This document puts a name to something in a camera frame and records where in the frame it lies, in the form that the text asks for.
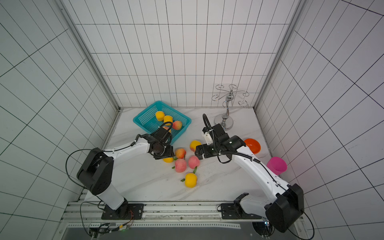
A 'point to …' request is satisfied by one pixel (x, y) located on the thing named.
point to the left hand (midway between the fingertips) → (167, 158)
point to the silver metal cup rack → (225, 119)
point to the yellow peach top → (193, 144)
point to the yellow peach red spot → (168, 118)
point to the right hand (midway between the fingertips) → (202, 148)
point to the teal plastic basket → (147, 119)
